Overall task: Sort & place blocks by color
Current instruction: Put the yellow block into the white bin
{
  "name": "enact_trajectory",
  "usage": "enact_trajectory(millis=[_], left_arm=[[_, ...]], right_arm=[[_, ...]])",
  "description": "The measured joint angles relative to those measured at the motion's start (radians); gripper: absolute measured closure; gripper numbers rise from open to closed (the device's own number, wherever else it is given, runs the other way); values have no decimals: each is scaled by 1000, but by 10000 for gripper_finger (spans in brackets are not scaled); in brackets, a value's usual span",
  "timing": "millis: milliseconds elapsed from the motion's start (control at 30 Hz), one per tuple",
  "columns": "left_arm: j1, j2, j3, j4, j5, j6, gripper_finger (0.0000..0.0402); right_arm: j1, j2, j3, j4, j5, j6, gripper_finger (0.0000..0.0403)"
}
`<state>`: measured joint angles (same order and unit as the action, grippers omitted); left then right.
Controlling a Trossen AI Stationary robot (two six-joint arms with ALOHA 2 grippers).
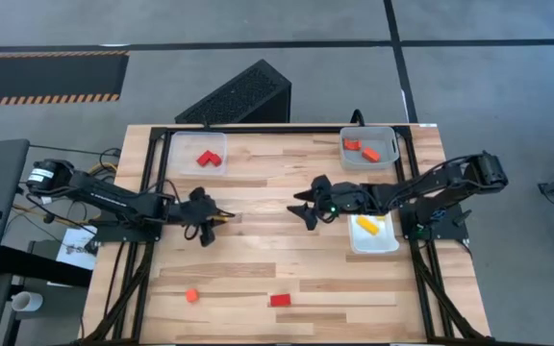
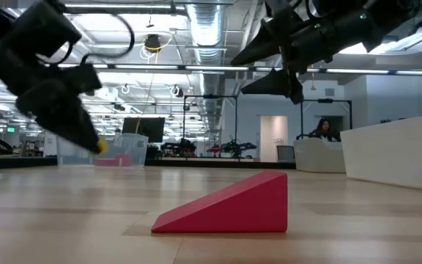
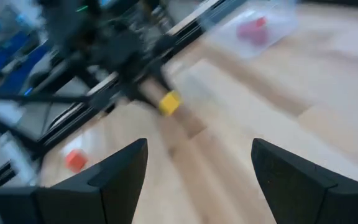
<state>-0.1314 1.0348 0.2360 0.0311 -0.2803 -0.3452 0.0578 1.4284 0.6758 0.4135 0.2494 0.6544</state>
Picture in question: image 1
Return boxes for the black floor cable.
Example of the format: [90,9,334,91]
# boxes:
[29,143,122,161]

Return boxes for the black mesh computer case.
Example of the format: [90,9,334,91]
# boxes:
[174,58,292,125]

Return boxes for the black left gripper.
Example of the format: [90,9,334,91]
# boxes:
[177,185,236,249]

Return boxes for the black aluminium table frame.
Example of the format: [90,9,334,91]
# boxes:
[82,123,494,346]

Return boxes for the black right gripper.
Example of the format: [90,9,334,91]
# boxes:
[287,174,373,232]

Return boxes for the black hazard-striped floor mat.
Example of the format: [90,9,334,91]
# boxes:
[0,50,130,108]

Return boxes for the white printed paper sheet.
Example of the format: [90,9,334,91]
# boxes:
[55,225,99,271]

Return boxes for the grey plastic bin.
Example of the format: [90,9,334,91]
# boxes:
[338,125,400,171]

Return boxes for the white plastic bin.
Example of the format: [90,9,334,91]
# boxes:
[346,210,401,255]

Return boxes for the white cup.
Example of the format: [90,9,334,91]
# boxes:
[11,291,44,312]

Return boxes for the clear plastic bin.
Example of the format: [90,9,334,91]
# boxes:
[166,130,229,177]

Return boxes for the yellow cable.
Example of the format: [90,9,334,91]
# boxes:
[87,161,118,177]

